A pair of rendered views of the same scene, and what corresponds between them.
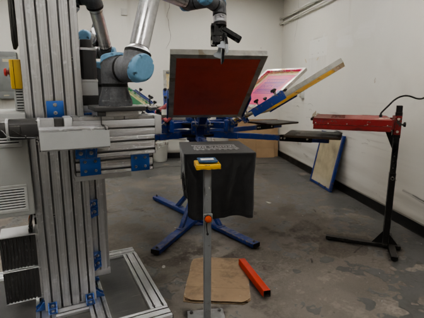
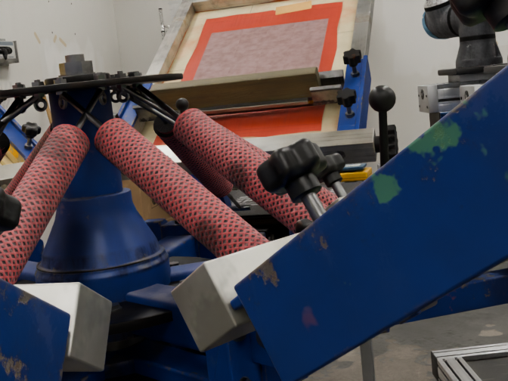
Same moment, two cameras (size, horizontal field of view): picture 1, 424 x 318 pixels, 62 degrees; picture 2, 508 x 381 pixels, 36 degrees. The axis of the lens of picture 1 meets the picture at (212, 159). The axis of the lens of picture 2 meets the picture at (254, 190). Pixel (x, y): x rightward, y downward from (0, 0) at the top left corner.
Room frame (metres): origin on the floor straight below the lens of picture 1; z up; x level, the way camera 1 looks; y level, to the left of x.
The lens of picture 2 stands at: (4.39, 0.84, 1.28)
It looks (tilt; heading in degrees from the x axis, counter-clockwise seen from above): 8 degrees down; 205
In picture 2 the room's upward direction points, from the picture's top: 6 degrees counter-clockwise
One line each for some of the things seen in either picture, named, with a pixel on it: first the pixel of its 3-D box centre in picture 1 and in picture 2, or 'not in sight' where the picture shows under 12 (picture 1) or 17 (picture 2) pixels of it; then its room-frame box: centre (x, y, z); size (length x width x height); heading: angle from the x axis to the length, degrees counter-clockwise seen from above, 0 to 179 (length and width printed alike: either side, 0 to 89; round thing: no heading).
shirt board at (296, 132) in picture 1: (264, 135); not in sight; (3.21, -0.47, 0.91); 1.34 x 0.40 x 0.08; 69
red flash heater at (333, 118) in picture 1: (353, 122); not in sight; (2.94, -1.17, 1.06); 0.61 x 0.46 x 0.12; 69
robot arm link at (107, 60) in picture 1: (115, 68); (474, 15); (1.65, 0.44, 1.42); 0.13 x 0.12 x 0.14; 53
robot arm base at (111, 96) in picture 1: (115, 94); (478, 51); (1.65, 0.45, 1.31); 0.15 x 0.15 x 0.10
